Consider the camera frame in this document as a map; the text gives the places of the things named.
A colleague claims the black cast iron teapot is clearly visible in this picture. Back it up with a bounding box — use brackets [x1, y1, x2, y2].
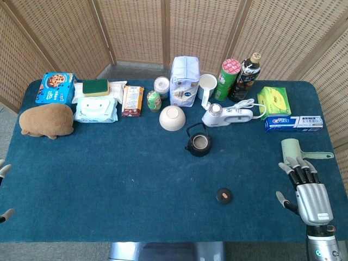
[184, 122, 212, 158]

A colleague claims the white plastic pack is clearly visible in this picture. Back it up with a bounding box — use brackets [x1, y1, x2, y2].
[71, 80, 128, 104]

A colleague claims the blue cookie box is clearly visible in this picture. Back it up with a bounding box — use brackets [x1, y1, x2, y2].
[35, 72, 77, 106]

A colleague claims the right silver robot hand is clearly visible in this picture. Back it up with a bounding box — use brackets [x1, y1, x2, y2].
[275, 156, 334, 226]

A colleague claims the yellow green tissue pack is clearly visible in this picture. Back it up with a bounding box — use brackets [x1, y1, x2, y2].
[257, 86, 292, 117]

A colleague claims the blue carpet table covering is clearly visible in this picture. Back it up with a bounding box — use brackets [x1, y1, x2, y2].
[0, 79, 348, 243]

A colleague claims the blue white toothpaste box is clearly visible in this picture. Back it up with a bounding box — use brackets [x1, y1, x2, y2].
[264, 115, 324, 133]

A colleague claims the cream upturned bowl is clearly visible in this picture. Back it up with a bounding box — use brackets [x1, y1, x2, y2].
[159, 105, 187, 132]

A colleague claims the dark tea bottle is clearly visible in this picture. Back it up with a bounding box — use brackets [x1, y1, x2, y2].
[228, 52, 262, 103]

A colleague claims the brown plush toy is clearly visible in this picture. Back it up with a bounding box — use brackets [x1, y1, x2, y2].
[18, 103, 75, 140]

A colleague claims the rattan folding screen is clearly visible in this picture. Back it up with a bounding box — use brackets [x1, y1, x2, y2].
[0, 0, 348, 191]

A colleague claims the green nesting doll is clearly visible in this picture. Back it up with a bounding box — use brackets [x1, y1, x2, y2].
[147, 90, 162, 113]

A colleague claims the green chips can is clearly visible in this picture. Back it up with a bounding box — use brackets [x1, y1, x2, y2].
[214, 58, 242, 101]

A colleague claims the pale green lint roller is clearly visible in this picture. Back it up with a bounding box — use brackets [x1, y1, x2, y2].
[281, 138, 334, 165]

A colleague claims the grey robot torso base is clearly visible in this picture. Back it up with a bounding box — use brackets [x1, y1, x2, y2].
[108, 241, 227, 261]

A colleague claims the jar with white lid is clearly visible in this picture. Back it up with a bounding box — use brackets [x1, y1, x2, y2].
[153, 76, 170, 100]

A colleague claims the orange brown snack box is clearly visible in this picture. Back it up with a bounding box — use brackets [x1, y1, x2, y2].
[121, 85, 145, 118]

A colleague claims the light blue white mug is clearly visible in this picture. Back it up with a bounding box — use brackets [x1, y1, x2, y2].
[197, 73, 218, 110]

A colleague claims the light blue wet wipes pack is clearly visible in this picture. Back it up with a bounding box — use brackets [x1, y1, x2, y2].
[73, 96, 119, 123]

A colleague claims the white handheld garment steamer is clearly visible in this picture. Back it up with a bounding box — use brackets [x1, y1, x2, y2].
[201, 103, 254, 128]

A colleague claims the white steamer power cable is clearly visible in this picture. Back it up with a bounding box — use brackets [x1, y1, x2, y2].
[227, 98, 267, 120]

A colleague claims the white paper tissue bag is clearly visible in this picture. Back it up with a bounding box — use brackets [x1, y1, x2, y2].
[170, 55, 201, 107]

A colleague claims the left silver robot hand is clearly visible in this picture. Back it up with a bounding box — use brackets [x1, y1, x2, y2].
[0, 159, 16, 223]

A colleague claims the green yellow sponge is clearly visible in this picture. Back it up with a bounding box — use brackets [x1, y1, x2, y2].
[82, 79, 110, 97]

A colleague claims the black teapot lid orange knob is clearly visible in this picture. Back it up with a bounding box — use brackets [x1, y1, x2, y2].
[216, 188, 234, 204]

